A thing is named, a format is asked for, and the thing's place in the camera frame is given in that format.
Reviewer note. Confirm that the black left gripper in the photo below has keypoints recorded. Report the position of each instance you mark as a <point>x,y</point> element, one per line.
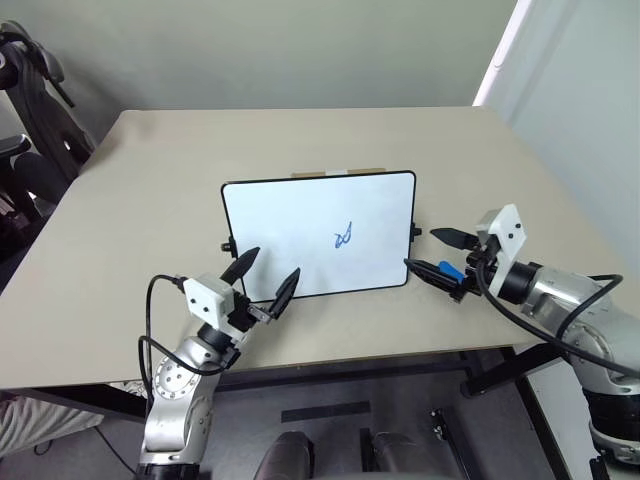
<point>243,312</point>

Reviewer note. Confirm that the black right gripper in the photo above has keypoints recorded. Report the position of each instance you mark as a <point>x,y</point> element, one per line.
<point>480,267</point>

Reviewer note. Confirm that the blue plastic block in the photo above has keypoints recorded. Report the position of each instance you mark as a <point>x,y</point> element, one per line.
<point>450,270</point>

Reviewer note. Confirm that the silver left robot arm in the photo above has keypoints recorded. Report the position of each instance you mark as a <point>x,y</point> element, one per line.
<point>175,381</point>

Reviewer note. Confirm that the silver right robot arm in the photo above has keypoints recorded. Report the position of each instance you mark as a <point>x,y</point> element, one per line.
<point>560,291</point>

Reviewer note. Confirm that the black whiteboard side knob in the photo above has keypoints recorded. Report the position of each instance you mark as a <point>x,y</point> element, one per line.
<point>415,233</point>
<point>228,246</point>

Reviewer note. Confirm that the black-framed whiteboard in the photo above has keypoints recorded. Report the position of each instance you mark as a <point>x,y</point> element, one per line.
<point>300,220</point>

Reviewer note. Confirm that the tan whiteboard stand strip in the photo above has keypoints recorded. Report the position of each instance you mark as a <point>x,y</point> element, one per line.
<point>310,173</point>

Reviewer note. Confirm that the black floor tape strip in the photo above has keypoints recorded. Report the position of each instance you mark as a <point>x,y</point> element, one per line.
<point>325,411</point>

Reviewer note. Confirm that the dark rounded shape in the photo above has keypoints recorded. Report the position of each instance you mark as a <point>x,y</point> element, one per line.
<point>286,457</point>

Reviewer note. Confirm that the black metal floor bar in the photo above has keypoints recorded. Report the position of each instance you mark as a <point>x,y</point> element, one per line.
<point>450,440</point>

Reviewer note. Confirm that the white panel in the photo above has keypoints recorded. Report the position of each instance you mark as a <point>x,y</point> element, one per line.
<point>560,420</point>

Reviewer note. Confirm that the black office chair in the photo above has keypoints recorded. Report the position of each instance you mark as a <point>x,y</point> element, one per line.
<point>45,150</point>

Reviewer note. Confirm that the grey fabric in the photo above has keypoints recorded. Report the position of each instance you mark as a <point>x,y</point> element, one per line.
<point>40,422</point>

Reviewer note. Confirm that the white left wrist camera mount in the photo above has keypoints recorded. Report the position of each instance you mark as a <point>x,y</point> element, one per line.
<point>206,296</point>

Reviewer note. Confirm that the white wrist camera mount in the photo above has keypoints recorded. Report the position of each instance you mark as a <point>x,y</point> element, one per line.
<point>509,231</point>
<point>206,296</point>

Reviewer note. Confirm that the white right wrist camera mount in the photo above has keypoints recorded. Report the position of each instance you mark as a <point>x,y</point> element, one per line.
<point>509,231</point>

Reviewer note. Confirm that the white window frame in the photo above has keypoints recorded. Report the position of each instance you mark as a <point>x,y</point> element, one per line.
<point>502,55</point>

